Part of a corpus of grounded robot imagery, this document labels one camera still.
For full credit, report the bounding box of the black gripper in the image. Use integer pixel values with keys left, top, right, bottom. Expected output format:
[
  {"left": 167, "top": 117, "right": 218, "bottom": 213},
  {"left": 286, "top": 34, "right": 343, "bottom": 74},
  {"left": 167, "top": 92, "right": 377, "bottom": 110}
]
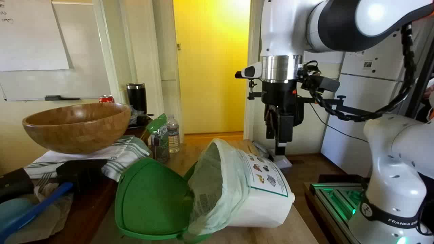
[{"left": 262, "top": 81, "right": 305, "bottom": 157}]

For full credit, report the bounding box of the white compost bin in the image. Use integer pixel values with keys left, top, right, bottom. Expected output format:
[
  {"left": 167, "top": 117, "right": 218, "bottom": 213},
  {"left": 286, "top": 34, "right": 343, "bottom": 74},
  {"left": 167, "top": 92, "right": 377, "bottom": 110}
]
[{"left": 197, "top": 140, "right": 297, "bottom": 230}]

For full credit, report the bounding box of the green bin lid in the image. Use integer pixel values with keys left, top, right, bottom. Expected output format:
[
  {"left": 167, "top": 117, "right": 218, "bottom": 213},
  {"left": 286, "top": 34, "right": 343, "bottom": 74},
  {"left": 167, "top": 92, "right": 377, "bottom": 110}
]
[{"left": 113, "top": 157, "right": 214, "bottom": 244}]

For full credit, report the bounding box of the yellow door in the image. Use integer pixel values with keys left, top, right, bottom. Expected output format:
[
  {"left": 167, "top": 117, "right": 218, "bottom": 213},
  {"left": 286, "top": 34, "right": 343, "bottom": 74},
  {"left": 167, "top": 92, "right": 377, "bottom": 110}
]
[{"left": 172, "top": 0, "right": 252, "bottom": 135}]

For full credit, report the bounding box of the green mesh surface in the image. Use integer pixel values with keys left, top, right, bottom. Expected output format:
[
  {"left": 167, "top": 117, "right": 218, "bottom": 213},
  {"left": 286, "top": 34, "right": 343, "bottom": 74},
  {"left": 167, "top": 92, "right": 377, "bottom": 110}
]
[{"left": 308, "top": 179, "right": 377, "bottom": 244}]

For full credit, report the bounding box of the clear plastic water bottle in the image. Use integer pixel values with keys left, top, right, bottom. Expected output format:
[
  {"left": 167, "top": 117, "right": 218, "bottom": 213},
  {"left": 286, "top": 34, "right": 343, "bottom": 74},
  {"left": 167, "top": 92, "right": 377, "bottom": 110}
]
[{"left": 165, "top": 114, "right": 183, "bottom": 154}]

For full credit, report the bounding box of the green snack packet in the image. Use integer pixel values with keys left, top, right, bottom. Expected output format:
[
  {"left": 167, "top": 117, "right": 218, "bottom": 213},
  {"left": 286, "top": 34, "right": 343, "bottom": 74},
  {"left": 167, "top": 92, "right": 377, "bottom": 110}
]
[{"left": 142, "top": 112, "right": 172, "bottom": 165}]

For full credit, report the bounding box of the black travel tumbler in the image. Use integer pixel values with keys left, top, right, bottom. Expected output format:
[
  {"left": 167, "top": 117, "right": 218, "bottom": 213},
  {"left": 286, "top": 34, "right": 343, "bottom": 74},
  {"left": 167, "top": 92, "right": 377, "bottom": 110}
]
[{"left": 125, "top": 81, "right": 149, "bottom": 115}]

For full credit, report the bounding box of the striped white dish cloth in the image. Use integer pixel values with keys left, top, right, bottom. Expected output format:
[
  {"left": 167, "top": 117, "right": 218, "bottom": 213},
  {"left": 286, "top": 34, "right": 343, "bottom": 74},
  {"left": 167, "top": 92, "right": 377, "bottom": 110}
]
[{"left": 23, "top": 134, "right": 153, "bottom": 183}]

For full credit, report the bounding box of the black plastic tool head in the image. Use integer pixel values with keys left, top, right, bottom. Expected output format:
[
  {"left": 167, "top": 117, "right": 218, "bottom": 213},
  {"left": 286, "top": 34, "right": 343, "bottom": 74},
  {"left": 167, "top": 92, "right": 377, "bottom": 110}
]
[{"left": 56, "top": 157, "right": 110, "bottom": 194}]

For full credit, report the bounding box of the large wooden bowl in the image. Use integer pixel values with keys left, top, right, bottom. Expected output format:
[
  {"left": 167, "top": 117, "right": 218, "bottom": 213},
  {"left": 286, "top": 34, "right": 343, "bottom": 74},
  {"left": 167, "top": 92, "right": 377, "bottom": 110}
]
[{"left": 20, "top": 102, "right": 133, "bottom": 156}]

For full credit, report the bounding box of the black whiteboard marker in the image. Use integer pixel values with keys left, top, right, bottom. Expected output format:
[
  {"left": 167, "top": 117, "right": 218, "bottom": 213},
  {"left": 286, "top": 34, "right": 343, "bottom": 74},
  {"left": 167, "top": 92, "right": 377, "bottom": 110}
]
[{"left": 43, "top": 93, "right": 83, "bottom": 103}]

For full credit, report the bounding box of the crumpled brown paper bag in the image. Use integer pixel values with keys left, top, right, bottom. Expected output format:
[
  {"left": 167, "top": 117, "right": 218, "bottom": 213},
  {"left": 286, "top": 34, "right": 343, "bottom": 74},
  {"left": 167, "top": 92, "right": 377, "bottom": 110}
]
[{"left": 12, "top": 182, "right": 76, "bottom": 244}]

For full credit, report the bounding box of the white paper sheet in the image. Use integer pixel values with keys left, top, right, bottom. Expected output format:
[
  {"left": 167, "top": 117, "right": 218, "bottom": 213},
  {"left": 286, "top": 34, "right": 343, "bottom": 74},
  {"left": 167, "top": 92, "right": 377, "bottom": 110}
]
[{"left": 0, "top": 0, "right": 72, "bottom": 73}]

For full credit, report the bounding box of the black flat object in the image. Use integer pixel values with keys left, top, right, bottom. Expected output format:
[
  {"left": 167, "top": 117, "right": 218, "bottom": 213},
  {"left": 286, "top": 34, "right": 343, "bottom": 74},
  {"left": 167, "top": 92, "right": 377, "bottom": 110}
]
[{"left": 0, "top": 167, "right": 37, "bottom": 203}]

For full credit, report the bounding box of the thin black cable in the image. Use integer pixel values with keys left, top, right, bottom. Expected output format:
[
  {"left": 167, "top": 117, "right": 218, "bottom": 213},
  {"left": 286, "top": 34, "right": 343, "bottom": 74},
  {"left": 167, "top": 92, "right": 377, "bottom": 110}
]
[{"left": 308, "top": 103, "right": 370, "bottom": 145}]

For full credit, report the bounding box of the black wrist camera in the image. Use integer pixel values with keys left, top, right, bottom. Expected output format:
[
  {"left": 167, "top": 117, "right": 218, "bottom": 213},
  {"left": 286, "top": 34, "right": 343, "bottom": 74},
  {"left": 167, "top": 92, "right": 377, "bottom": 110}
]
[{"left": 300, "top": 60, "right": 342, "bottom": 95}]

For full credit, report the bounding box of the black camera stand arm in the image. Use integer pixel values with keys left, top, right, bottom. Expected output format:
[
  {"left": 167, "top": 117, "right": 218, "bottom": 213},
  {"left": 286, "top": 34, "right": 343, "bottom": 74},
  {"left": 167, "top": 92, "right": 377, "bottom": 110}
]
[{"left": 245, "top": 79, "right": 380, "bottom": 122}]

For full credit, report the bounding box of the black braided cable bundle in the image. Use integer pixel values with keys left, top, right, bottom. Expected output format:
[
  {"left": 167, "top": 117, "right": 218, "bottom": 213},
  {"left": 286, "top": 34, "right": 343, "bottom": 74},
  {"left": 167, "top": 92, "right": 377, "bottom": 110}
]
[{"left": 309, "top": 22, "right": 418, "bottom": 123}]

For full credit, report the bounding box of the large wall whiteboard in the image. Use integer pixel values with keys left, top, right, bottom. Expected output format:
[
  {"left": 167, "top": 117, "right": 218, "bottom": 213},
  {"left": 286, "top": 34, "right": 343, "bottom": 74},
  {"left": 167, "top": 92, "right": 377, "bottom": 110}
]
[{"left": 0, "top": 0, "right": 113, "bottom": 103}]

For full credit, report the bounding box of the blue tool handle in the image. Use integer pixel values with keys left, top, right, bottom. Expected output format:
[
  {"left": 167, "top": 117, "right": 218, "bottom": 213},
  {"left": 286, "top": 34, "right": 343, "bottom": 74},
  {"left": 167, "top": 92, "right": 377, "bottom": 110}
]
[{"left": 0, "top": 180, "right": 75, "bottom": 244}]

